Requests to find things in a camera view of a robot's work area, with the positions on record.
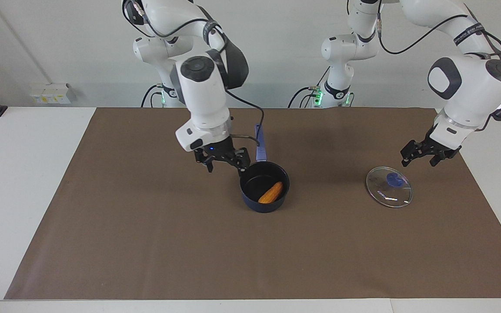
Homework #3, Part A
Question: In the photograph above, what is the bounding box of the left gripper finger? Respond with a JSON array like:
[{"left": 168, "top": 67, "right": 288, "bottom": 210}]
[
  {"left": 400, "top": 140, "right": 428, "bottom": 168},
  {"left": 429, "top": 150, "right": 459, "bottom": 167}
]

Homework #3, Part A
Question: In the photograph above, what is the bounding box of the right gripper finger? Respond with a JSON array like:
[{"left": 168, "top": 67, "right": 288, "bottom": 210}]
[
  {"left": 231, "top": 147, "right": 251, "bottom": 176},
  {"left": 195, "top": 150, "right": 216, "bottom": 174}
]

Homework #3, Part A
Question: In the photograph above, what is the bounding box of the yellow corn cob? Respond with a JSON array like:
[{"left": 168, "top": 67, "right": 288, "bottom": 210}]
[{"left": 257, "top": 181, "right": 284, "bottom": 204}]

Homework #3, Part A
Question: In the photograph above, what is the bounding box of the glass lid with blue knob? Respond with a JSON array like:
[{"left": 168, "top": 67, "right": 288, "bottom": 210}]
[{"left": 365, "top": 166, "right": 413, "bottom": 209}]

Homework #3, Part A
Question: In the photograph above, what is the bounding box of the dark blue pot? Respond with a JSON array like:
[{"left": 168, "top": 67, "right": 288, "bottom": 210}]
[{"left": 239, "top": 123, "right": 290, "bottom": 213}]

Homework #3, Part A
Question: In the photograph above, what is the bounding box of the brown table mat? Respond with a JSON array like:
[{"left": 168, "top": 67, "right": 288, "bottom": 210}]
[{"left": 3, "top": 107, "right": 501, "bottom": 300}]

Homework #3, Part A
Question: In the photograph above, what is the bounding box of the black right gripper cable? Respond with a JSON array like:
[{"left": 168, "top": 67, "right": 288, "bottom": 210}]
[{"left": 224, "top": 88, "right": 265, "bottom": 147}]

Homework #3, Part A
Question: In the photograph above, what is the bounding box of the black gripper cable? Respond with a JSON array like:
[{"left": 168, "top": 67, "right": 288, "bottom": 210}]
[
  {"left": 377, "top": 11, "right": 501, "bottom": 56},
  {"left": 224, "top": 88, "right": 265, "bottom": 147}
]

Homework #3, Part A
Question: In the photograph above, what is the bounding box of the black base cable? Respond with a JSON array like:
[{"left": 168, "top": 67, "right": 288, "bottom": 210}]
[
  {"left": 140, "top": 84, "right": 164, "bottom": 108},
  {"left": 287, "top": 67, "right": 330, "bottom": 109}
]

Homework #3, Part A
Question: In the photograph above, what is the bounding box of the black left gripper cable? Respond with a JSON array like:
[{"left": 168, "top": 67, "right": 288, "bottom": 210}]
[{"left": 377, "top": 11, "right": 501, "bottom": 56}]

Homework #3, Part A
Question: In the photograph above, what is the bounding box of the white wall socket box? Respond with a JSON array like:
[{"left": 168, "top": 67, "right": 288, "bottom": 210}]
[{"left": 30, "top": 83, "right": 72, "bottom": 104}]

